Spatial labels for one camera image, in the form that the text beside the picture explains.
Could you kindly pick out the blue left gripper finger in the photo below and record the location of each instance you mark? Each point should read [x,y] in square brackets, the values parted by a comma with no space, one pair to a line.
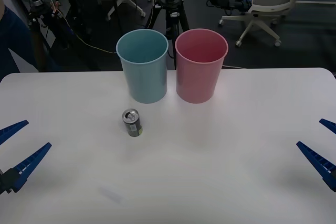
[29,166]
[10,130]

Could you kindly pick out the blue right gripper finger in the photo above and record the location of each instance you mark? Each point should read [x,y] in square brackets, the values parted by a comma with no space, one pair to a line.
[330,125]
[317,163]

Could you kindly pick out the black drink can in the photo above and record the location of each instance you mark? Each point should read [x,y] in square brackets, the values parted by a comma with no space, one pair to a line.
[134,127]

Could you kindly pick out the pink plastic bin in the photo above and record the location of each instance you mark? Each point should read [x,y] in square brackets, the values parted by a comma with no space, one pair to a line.
[197,82]

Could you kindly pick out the pale blue plastic bin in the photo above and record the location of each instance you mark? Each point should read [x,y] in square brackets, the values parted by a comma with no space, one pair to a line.
[147,82]

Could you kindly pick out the black tripod with silver collar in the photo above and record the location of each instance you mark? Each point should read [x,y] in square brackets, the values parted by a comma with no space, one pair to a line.
[170,2]

